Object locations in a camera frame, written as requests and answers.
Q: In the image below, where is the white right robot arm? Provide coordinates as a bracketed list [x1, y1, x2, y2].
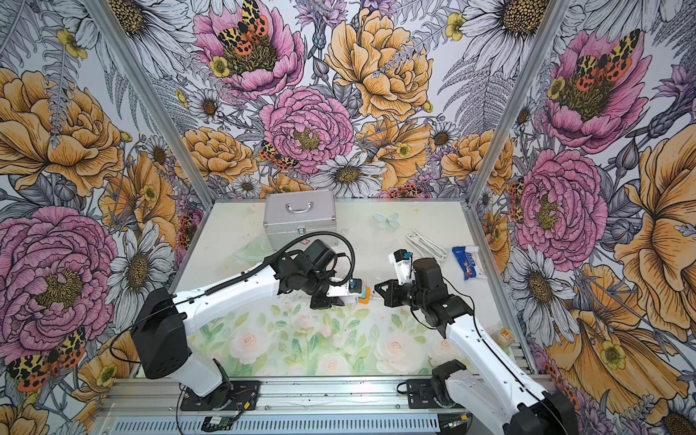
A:
[374, 249, 578, 434]

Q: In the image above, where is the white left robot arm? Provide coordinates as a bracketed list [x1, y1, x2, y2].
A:
[129, 231, 363, 411]

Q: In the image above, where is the orange power strip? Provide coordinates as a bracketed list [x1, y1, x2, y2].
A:
[358, 286, 372, 305]

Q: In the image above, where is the blue snack packet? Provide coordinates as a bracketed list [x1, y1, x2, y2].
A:
[451, 246, 485, 280]

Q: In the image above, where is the silver aluminium first-aid case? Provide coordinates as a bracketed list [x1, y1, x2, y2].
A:
[263, 190, 337, 250]

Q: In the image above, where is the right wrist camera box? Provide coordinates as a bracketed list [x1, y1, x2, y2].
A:
[388, 249, 413, 286]

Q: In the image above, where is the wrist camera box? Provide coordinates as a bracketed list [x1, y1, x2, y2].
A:
[388, 249, 413, 286]
[326, 281, 360, 305]

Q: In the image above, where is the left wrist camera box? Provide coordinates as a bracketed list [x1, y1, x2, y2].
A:
[326, 281, 360, 305]

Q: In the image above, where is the white coiled power cable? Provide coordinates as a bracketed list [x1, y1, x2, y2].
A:
[404, 229, 450, 262]

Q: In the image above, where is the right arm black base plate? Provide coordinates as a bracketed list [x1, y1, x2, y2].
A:
[396, 360, 467, 409]

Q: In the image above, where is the aluminium front rail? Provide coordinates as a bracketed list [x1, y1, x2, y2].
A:
[94, 376, 493, 434]

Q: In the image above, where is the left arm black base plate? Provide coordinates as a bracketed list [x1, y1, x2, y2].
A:
[179, 379, 261, 411]

